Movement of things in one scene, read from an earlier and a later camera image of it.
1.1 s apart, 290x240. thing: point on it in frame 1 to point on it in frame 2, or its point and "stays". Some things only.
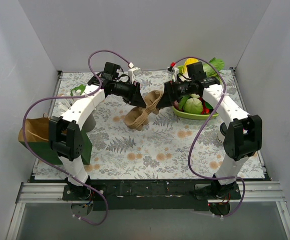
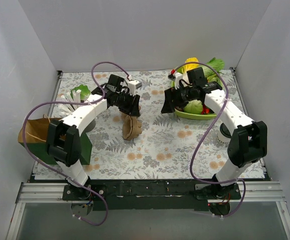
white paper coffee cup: x=221 y=137 stays
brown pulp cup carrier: x=136 y=117 to x=132 y=127
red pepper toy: x=205 y=110 stays
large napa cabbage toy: x=218 y=64 stays
